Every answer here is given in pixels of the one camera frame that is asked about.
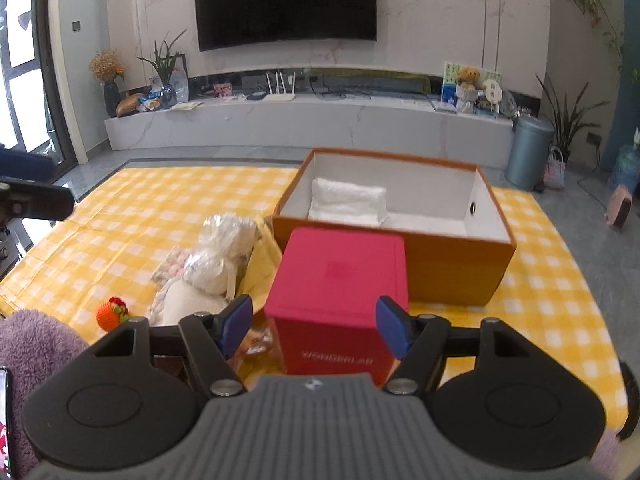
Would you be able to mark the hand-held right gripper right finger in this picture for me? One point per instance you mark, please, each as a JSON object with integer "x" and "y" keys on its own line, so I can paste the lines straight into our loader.
{"x": 392, "y": 327}

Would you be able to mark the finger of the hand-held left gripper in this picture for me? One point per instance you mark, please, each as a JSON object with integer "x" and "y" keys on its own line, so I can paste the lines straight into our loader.
{"x": 40, "y": 202}

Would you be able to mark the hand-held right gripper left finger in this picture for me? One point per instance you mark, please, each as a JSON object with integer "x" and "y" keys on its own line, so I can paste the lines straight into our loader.
{"x": 237, "y": 322}

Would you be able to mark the gold snack packet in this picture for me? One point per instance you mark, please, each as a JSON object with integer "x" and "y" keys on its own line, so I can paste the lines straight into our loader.
{"x": 260, "y": 342}

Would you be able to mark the pink and white crochet piece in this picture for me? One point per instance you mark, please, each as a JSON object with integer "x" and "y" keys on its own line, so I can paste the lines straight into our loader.
{"x": 187, "y": 302}

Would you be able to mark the white storage bin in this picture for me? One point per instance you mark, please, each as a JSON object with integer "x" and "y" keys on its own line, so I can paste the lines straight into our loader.
{"x": 450, "y": 265}

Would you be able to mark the orange crochet fruit toy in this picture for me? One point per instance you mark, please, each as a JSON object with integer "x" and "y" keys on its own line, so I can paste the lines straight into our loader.
{"x": 112, "y": 314}

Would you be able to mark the dark blue seat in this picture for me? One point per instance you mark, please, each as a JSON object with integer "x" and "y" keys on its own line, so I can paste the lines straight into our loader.
{"x": 25, "y": 164}

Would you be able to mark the red cardboard box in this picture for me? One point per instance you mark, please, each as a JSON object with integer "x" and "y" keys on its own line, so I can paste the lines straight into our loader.
{"x": 340, "y": 280}

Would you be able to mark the yellow checked tablecloth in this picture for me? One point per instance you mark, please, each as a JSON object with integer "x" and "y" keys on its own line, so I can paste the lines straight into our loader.
{"x": 125, "y": 220}

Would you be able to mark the purple fluffy blanket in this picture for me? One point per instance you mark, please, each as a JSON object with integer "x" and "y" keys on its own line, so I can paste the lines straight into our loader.
{"x": 35, "y": 345}

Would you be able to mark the black framed glass door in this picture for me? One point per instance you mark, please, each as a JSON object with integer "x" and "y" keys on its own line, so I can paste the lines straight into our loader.
{"x": 50, "y": 85}

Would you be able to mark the dark vase with dried flowers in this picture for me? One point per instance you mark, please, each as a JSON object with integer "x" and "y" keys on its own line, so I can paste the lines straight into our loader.
{"x": 111, "y": 97}

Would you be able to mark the gold gourd ornament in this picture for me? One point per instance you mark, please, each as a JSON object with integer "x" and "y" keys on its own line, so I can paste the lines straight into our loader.
{"x": 129, "y": 105}

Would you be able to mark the white folded towel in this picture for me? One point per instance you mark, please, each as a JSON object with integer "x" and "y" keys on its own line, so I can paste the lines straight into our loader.
{"x": 347, "y": 200}

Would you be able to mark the snack bags pile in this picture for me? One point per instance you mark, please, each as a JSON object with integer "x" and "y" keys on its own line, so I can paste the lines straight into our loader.
{"x": 151, "y": 101}

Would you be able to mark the smartphone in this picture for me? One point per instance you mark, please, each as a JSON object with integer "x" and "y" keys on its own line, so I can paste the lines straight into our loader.
{"x": 5, "y": 420}

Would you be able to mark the green plant in glass vase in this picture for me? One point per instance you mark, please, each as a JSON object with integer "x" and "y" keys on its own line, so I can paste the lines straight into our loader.
{"x": 167, "y": 87}

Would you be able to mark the white marble tv bench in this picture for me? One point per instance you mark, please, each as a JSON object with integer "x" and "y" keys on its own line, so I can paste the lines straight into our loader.
{"x": 300, "y": 125}

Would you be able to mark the pink tissue box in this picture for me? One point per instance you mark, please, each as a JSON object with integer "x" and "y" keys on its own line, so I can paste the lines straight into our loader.
{"x": 223, "y": 90}

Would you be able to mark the grey metal trash can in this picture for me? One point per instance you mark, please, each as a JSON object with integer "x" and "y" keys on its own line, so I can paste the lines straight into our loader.
{"x": 527, "y": 152}

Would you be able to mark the pink woven bag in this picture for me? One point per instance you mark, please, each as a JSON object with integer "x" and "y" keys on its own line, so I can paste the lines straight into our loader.
{"x": 554, "y": 172}

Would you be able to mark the white router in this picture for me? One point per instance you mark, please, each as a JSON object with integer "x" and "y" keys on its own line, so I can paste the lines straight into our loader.
{"x": 279, "y": 96}

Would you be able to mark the green printed card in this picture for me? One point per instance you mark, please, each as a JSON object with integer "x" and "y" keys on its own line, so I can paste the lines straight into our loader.
{"x": 450, "y": 82}

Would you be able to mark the white round ornament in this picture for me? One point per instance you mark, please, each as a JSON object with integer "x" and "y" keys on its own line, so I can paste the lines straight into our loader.
{"x": 492, "y": 91}

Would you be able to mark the pink space heater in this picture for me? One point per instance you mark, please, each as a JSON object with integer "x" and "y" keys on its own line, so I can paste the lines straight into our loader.
{"x": 620, "y": 207}

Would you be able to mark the brown teddy bear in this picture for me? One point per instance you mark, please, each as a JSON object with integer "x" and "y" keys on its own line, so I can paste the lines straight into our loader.
{"x": 467, "y": 77}

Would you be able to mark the snake plant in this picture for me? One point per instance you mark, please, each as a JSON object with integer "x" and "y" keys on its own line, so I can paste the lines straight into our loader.
{"x": 567, "y": 120}

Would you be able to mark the blue water jug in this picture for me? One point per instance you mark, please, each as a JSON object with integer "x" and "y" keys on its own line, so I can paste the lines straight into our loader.
{"x": 627, "y": 167}

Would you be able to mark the hanging vine plant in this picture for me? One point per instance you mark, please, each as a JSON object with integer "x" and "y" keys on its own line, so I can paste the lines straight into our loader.
{"x": 590, "y": 2}

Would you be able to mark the black wall television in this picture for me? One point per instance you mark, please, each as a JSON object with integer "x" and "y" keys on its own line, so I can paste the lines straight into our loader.
{"x": 285, "y": 0}

